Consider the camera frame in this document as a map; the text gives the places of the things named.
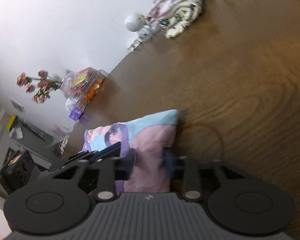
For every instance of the pink flower bouquet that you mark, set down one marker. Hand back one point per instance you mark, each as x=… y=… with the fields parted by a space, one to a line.
x=41 y=86

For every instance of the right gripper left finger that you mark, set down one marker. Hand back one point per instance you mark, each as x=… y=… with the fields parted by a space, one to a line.
x=112 y=172

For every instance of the clear snack and orange container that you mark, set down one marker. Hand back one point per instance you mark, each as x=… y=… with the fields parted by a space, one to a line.
x=83 y=84

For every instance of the pink blue mesh garment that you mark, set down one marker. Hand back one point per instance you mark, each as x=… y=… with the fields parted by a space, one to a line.
x=148 y=136

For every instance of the white power strip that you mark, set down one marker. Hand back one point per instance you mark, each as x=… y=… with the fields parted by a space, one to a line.
x=137 y=42

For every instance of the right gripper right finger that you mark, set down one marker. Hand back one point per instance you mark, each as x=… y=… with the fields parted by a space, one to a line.
x=186 y=169

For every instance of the white round speaker toy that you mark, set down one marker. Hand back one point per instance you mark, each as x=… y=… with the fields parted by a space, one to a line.
x=133 y=23

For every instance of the folded floral clothes stack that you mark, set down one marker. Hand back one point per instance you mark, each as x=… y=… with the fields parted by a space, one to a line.
x=173 y=16

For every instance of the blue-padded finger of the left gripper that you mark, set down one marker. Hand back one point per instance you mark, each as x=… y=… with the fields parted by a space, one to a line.
x=109 y=152

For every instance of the purple tissue box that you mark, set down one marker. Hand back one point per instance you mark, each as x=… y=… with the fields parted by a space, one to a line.
x=76 y=110

